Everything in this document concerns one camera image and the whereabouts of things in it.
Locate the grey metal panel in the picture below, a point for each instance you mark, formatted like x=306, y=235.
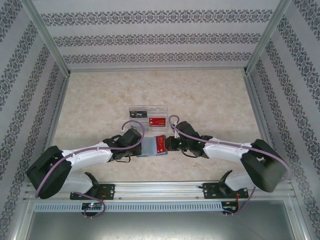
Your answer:
x=160, y=227

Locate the red VIP card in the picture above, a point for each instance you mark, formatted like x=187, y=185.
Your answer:
x=158, y=122
x=161, y=145

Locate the small circuit board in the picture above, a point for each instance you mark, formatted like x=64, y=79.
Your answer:
x=92, y=206
x=230, y=207

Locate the clear acrylic card stand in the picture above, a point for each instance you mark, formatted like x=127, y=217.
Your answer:
x=155, y=109

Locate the teal leather card holder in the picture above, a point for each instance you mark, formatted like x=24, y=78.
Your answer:
x=148, y=148

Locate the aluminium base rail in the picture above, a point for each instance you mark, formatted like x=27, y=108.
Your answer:
x=160, y=191

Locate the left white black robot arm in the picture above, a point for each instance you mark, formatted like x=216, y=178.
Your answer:
x=87, y=155

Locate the black VIP card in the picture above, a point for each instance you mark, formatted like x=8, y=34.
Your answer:
x=138, y=114

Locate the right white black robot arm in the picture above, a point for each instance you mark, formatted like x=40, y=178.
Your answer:
x=225, y=151

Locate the short aluminium frame post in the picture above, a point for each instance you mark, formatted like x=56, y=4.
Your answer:
x=22, y=220
x=298, y=220

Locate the aluminium frame side rail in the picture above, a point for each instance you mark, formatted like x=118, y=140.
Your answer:
x=59, y=107
x=257, y=107

